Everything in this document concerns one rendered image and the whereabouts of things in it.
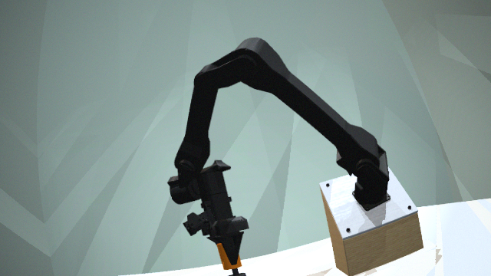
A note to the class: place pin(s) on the orange knob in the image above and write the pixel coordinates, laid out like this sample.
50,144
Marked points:
225,261

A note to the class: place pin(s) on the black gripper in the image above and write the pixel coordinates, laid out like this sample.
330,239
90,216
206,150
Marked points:
226,229

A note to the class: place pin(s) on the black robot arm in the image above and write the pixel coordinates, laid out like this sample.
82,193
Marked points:
256,64

